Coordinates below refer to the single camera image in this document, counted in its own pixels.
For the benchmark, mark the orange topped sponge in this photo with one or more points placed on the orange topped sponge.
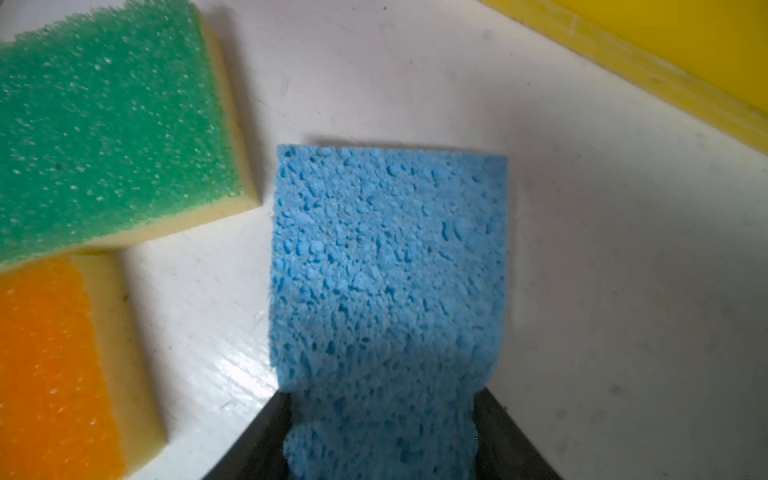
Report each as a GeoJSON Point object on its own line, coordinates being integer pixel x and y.
{"type": "Point", "coordinates": [77, 400]}

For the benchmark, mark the yellow shelf unit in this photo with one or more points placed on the yellow shelf unit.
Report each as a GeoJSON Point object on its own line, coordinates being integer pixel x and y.
{"type": "Point", "coordinates": [707, 58]}

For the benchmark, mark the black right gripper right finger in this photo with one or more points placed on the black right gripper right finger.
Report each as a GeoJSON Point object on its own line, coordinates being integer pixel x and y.
{"type": "Point", "coordinates": [504, 452]}

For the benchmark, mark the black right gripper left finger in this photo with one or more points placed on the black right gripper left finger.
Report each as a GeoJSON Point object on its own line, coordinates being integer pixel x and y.
{"type": "Point", "coordinates": [258, 453]}

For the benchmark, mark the green topped sponge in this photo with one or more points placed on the green topped sponge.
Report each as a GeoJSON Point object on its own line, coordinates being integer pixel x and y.
{"type": "Point", "coordinates": [117, 126]}

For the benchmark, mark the light blue sponge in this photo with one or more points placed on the light blue sponge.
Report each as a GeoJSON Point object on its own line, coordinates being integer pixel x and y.
{"type": "Point", "coordinates": [387, 305]}

